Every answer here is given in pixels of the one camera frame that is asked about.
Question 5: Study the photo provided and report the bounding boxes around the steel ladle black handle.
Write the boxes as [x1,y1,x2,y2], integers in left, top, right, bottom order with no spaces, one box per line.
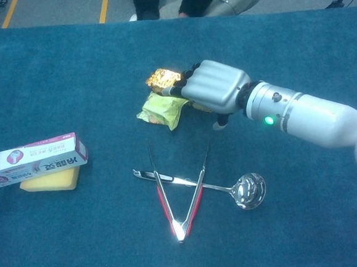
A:
[131,159,268,219]

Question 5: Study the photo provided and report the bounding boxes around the teal table cloth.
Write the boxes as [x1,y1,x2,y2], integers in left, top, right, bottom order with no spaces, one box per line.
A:
[0,0,357,267]

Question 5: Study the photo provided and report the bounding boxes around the steel tongs red grips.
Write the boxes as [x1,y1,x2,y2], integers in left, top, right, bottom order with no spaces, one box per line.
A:
[146,133,218,245]

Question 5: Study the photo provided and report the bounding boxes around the green snack packet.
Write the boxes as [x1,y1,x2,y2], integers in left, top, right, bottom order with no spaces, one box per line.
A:
[134,88,193,134]

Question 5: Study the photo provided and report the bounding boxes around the white toothpaste box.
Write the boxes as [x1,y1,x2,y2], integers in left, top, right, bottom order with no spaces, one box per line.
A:
[0,131,91,187]

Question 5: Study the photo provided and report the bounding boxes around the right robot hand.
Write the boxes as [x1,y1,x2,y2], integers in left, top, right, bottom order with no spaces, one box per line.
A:
[160,56,256,135]

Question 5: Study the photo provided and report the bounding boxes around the gold foil snack package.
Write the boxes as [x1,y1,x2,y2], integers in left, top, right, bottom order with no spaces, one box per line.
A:
[144,64,215,118]

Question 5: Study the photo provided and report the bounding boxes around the yellow sponge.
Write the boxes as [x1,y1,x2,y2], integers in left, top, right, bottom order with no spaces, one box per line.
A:
[17,165,82,195]

